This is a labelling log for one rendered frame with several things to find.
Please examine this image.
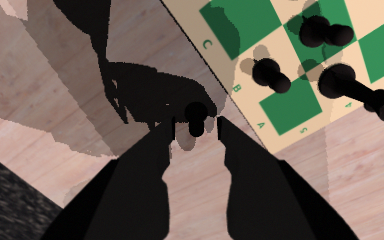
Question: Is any green and cream chessboard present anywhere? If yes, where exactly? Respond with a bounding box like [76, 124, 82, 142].
[162, 0, 384, 154]

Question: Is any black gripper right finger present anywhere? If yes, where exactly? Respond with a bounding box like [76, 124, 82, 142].
[217, 116, 359, 240]

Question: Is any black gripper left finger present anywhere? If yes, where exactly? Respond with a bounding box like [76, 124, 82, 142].
[40, 116, 175, 240]

